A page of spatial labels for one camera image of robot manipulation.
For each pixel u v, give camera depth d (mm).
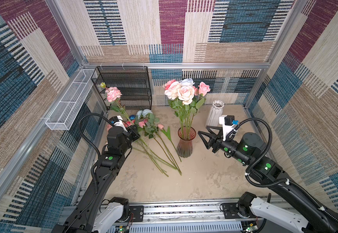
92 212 472
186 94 605
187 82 662
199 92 708
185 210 760
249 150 465
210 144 556
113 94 726
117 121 657
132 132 650
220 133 532
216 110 897
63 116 915
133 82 1083
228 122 516
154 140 1017
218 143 531
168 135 1026
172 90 650
